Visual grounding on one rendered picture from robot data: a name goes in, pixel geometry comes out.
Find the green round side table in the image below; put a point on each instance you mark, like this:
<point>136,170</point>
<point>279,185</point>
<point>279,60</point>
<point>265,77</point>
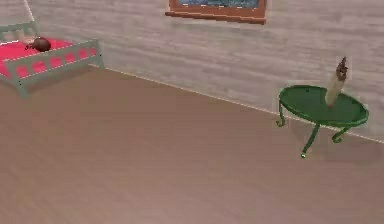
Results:
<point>311,105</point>

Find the beige statuette with brown top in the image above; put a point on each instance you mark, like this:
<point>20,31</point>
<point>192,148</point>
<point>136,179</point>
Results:
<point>335,86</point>

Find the grey bed with red cover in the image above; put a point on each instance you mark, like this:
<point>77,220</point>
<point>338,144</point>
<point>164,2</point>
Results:
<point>40,65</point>

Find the dark brown round object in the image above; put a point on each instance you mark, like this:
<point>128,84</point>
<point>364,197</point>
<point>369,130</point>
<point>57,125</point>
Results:
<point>42,44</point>

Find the brown framed wall picture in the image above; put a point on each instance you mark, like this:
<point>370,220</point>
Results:
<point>218,9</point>

